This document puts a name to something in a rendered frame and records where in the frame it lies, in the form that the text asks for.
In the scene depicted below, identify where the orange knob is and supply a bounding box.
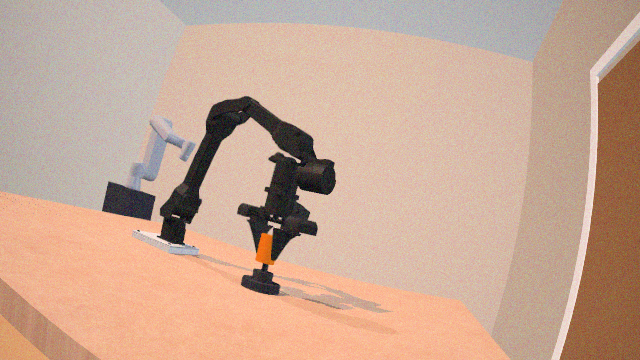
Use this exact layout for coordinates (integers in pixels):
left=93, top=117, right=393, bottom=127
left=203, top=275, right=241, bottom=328
left=255, top=233, right=275, bottom=265

